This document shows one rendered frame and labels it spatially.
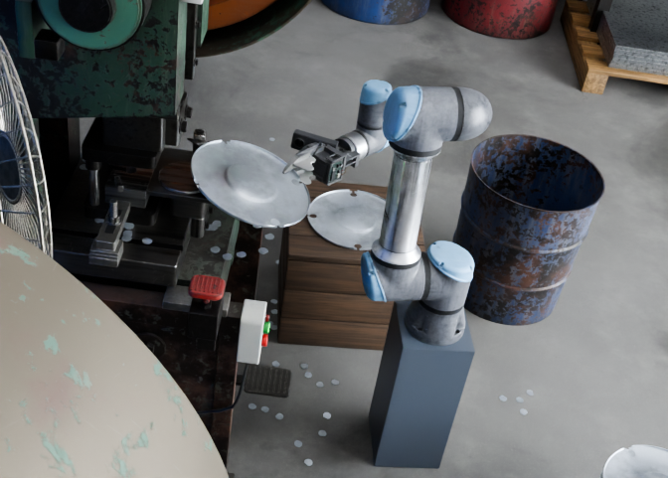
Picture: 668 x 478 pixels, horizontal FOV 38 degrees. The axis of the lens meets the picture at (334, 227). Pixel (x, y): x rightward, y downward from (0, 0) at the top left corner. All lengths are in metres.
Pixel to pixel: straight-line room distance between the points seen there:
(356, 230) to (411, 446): 0.65
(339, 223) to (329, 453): 0.67
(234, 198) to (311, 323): 0.83
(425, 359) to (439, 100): 0.68
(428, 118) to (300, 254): 0.83
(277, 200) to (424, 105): 0.42
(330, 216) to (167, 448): 2.23
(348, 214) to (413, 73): 1.70
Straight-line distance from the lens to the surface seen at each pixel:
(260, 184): 2.20
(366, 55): 4.56
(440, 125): 2.03
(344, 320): 2.87
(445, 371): 2.42
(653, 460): 2.61
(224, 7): 2.36
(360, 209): 2.90
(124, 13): 1.69
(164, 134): 2.10
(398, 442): 2.60
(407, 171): 2.08
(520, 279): 3.04
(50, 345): 0.61
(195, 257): 2.20
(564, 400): 3.00
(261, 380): 2.60
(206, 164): 2.19
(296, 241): 2.75
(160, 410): 0.67
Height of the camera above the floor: 2.06
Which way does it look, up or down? 37 degrees down
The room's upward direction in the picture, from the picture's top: 9 degrees clockwise
